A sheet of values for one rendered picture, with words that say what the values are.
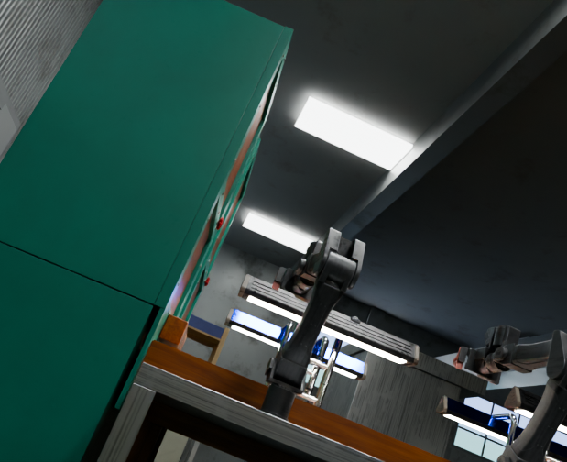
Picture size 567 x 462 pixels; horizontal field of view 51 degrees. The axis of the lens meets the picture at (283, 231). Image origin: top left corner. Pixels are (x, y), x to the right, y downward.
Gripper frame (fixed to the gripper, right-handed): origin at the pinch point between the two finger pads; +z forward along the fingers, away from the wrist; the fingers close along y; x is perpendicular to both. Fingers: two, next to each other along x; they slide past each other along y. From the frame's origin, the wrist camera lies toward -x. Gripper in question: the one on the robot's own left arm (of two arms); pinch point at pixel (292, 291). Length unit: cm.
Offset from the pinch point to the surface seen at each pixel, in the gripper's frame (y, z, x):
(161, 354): 27.9, -15.1, 33.6
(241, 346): -87, 940, -146
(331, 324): -17.1, 11.1, 1.6
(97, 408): 36, -18, 51
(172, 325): 28.5, -3.2, 24.0
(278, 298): 1.5, 12.6, 0.2
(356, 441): -26.6, -18.0, 35.3
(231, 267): -12, 939, -278
